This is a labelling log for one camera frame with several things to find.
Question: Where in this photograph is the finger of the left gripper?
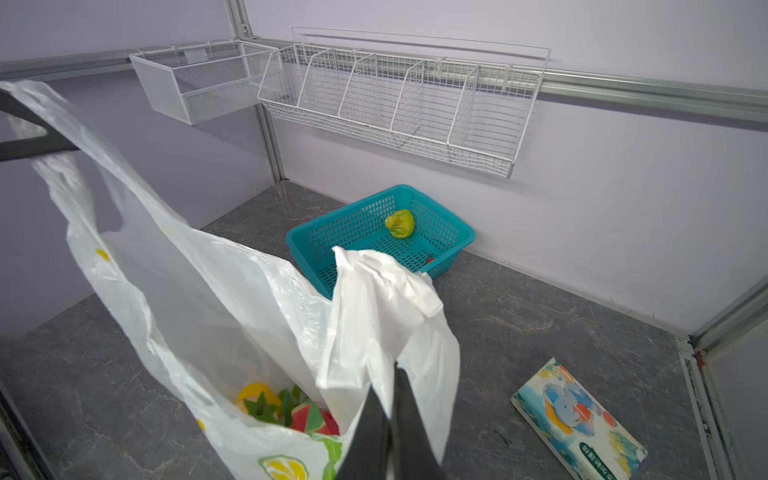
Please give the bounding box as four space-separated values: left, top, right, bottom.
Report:
0 89 80 163

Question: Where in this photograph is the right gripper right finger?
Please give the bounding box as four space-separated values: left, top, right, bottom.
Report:
391 366 446 480

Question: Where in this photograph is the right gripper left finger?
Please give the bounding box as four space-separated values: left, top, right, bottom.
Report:
335 387 390 480

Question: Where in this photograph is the fake yellow lemon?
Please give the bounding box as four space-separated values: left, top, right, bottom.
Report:
235 383 282 413

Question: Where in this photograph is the white plastic bag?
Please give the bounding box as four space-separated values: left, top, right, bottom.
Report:
1 80 460 479

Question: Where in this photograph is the fake red dragon fruit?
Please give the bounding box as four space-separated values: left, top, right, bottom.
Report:
278 386 340 436

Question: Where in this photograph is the fake green fruit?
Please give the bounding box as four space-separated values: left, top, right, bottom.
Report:
385 209 415 239

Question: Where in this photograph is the colourful tissue pack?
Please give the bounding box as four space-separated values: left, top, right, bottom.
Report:
511 358 648 480

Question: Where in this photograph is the teal plastic basket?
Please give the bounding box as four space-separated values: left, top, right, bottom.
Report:
286 185 475 299

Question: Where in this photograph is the white mesh wall basket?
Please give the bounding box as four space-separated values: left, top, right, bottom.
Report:
129 40 277 126

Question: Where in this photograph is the white wire shelf rack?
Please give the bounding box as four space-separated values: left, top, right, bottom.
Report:
259 27 551 179

